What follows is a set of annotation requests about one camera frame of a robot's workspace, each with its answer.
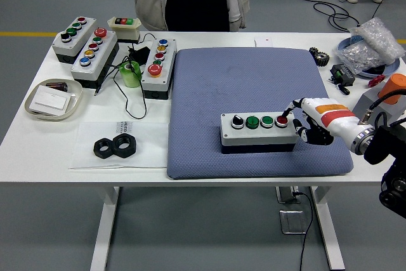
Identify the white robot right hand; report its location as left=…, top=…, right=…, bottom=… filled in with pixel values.
left=280, top=96, right=366, bottom=147

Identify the four-button grey control box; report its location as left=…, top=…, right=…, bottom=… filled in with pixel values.
left=219, top=112, right=301, bottom=155

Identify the five-button box with green button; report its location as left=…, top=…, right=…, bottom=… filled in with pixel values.
left=141, top=38, right=178, bottom=100

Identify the five-button box blue button end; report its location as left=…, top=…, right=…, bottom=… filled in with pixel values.
left=70, top=27, right=121, bottom=89

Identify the four-button white control box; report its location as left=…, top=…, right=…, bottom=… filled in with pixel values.
left=52, top=16, right=98, bottom=64

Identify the grey metal block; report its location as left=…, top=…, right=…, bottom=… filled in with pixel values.
left=352, top=88, right=390, bottom=122

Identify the black green electronic module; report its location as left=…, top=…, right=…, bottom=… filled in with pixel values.
left=329, top=63, right=356, bottom=87

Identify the red clip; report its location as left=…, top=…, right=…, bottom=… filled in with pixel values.
left=367, top=74, right=386, bottom=88

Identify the black metal gear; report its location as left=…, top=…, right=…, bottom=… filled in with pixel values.
left=309, top=46, right=331, bottom=68

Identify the clear bag of small parts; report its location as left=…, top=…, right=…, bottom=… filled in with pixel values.
left=332, top=42, right=393, bottom=75

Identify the blue round plate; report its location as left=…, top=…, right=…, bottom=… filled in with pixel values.
left=337, top=36, right=402, bottom=78

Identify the grey power strip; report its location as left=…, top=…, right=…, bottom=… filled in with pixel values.
left=275, top=185, right=302, bottom=204

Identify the bubble wrap bag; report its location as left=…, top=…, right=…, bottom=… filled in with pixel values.
left=350, top=17, right=406, bottom=64

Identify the metal floor socket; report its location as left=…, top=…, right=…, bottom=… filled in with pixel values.
left=278, top=209, right=313, bottom=235

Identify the white table leg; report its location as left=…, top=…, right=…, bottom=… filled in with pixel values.
left=90, top=186, right=121, bottom=271
left=309, top=186, right=346, bottom=270

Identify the blue-grey fabric mat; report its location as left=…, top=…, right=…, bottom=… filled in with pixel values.
left=166, top=47, right=355, bottom=180

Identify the black power adapter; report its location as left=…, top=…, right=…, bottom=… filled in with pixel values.
left=128, top=46, right=152, bottom=64

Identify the green tape roll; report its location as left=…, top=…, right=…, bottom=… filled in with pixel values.
left=119, top=60, right=142, bottom=88

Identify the black hex nut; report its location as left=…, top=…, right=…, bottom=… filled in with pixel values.
left=93, top=137, right=115, bottom=158
left=112, top=133, right=138, bottom=157

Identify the clear plastic bag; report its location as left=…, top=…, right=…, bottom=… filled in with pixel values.
left=69, top=121, right=171, bottom=169

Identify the beige shallow tray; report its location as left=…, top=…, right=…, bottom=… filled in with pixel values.
left=24, top=77, right=84, bottom=122

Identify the dark red small item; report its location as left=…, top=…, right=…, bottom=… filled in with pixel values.
left=46, top=82, right=69, bottom=93

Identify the black power strip cable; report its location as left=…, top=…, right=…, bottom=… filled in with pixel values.
left=293, top=190, right=315, bottom=271

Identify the thin black adapter cable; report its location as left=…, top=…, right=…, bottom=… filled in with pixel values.
left=94, top=32, right=156, bottom=119

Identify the cream red-green switch box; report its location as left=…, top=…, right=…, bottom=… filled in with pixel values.
left=107, top=16, right=143, bottom=43

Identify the white flat switch panel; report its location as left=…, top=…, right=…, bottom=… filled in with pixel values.
left=30, top=84, right=72, bottom=115

